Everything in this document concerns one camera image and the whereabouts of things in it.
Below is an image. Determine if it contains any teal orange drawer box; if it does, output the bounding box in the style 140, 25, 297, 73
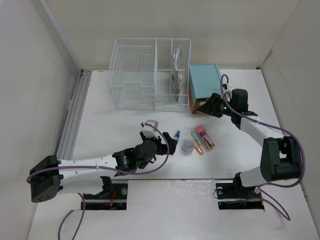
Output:
188, 63, 221, 114

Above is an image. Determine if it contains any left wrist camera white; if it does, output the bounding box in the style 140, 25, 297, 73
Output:
141, 120, 160, 138

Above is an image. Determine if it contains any green highlighter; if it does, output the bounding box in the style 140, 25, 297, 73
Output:
190, 131, 203, 146

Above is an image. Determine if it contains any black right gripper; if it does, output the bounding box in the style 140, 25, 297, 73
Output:
196, 92, 236, 118

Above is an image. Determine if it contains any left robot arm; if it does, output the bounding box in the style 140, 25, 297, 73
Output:
27, 131, 179, 203

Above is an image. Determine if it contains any clear bottle blue cap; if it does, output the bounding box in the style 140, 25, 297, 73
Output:
174, 130, 180, 141

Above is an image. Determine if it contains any orange highlighter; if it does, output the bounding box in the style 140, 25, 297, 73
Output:
194, 144, 204, 156

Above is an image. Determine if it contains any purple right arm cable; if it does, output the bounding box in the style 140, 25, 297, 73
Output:
220, 74, 306, 222

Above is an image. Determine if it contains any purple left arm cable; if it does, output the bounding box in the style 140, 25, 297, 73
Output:
26, 122, 171, 240

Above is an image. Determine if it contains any grey spiral setup guide booklet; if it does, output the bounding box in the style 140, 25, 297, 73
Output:
170, 45, 185, 103

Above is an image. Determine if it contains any pink capped marker tube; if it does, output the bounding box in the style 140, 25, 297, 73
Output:
195, 125, 215, 150

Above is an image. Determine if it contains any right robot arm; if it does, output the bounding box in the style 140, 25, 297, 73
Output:
197, 89, 305, 197

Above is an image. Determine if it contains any white wire desk organizer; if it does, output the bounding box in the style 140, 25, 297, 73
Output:
107, 38, 191, 112

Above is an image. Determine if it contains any round clear purple container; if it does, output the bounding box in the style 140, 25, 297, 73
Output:
181, 139, 195, 155

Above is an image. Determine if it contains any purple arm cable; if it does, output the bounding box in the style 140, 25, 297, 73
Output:
26, 122, 171, 240
220, 74, 306, 222

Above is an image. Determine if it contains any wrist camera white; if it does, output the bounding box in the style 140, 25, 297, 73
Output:
222, 83, 232, 101
141, 120, 160, 138

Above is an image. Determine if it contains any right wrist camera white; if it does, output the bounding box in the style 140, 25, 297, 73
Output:
222, 83, 232, 101

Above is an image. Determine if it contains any aluminium rail frame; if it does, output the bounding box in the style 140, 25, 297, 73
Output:
55, 69, 92, 160

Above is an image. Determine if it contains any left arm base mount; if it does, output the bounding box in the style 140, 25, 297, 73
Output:
80, 176, 129, 211

